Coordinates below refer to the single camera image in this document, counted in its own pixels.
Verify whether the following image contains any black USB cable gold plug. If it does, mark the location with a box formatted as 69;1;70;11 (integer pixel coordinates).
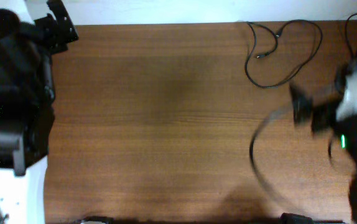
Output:
244;19;323;89

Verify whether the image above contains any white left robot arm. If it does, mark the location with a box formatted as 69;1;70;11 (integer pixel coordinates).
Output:
0;1;78;223

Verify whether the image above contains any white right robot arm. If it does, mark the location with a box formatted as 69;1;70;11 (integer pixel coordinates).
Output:
289;59;357;223

